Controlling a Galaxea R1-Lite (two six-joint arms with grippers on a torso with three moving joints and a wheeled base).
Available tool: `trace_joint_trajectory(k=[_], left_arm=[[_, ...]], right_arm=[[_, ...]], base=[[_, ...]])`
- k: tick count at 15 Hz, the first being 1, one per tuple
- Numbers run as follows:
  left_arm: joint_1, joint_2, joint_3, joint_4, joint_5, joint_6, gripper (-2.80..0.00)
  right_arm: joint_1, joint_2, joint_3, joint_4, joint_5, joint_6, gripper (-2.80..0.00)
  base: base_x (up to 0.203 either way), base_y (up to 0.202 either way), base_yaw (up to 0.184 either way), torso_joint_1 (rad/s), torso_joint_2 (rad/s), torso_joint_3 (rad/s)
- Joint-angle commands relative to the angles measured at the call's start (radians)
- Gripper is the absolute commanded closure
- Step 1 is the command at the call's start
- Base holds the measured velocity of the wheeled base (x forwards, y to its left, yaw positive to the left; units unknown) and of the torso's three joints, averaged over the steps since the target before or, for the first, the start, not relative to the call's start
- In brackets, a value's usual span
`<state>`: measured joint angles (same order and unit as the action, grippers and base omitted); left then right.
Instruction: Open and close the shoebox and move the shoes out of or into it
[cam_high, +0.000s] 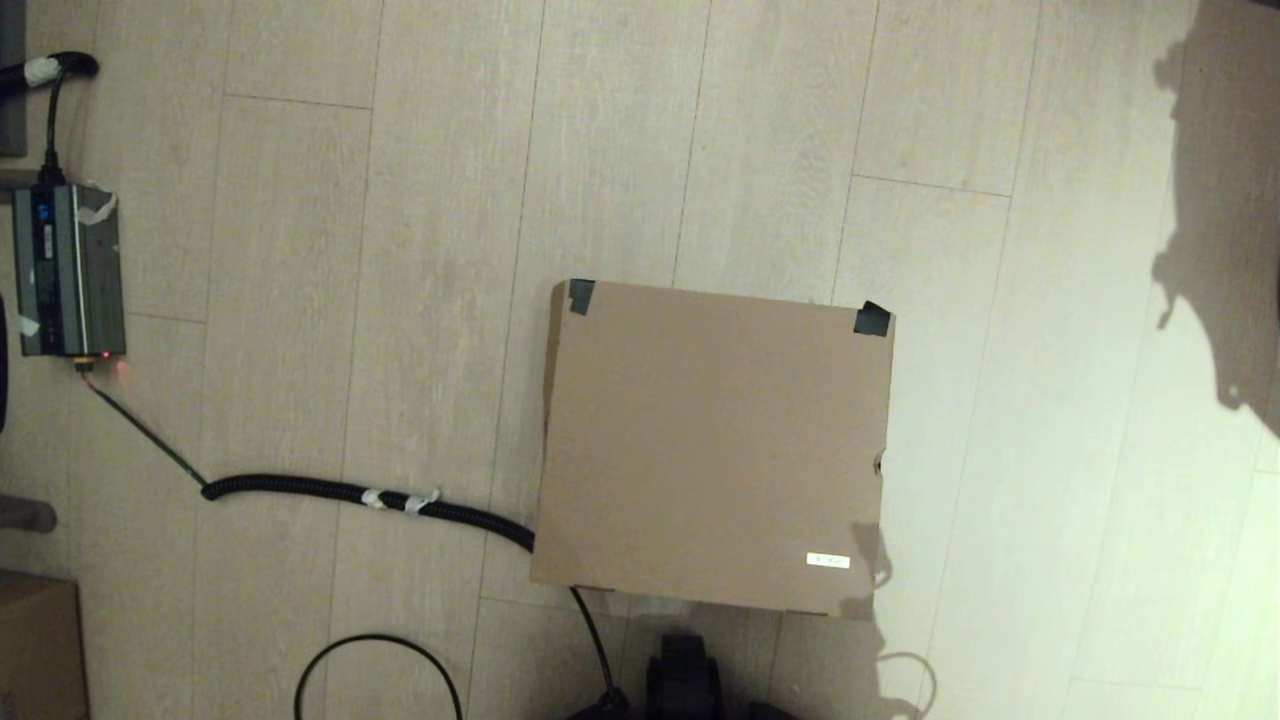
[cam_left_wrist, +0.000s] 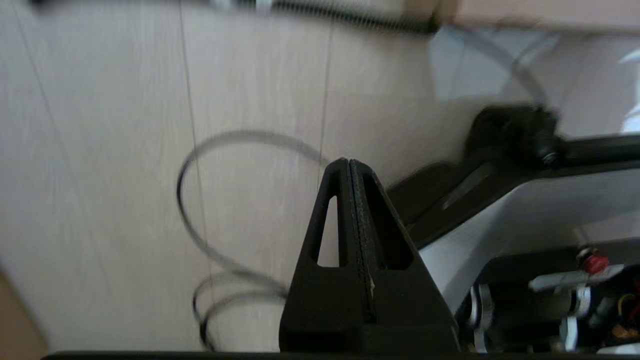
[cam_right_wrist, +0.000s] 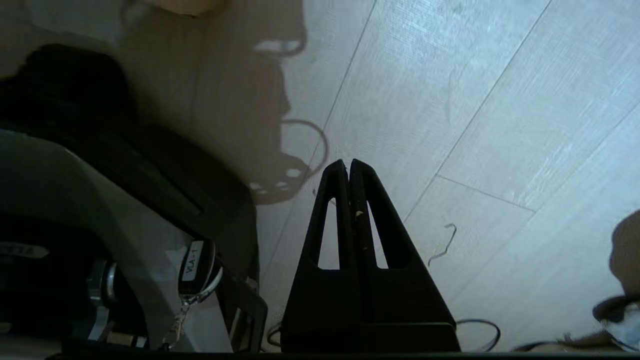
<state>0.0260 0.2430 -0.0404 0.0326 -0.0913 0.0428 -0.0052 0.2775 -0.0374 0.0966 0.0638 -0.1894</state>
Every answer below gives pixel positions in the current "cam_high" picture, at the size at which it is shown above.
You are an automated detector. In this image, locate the thin power supply wire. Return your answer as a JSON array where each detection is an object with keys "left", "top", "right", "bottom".
[{"left": 75, "top": 356, "right": 208, "bottom": 487}]

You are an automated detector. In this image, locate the black coiled cable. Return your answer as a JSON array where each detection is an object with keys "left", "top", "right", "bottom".
[{"left": 200, "top": 474, "right": 627, "bottom": 717}]

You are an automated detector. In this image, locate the thin black cable loop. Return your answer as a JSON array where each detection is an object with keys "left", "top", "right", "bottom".
[{"left": 295, "top": 632, "right": 464, "bottom": 720}]

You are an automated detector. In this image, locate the flat brown cardboard piece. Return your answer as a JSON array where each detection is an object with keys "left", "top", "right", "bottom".
[{"left": 0, "top": 570, "right": 92, "bottom": 720}]

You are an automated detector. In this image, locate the grey power supply box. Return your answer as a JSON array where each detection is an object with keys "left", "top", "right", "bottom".
[{"left": 10, "top": 183, "right": 128, "bottom": 359}]

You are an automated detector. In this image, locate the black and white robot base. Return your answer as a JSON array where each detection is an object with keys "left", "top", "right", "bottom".
[{"left": 565, "top": 633, "right": 801, "bottom": 720}]

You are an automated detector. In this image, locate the brown cardboard shoe box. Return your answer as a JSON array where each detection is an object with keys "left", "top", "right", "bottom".
[{"left": 529, "top": 279, "right": 896, "bottom": 619}]

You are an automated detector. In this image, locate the black power plug cable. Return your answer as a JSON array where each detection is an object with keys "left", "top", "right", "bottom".
[{"left": 0, "top": 52, "right": 101, "bottom": 189}]

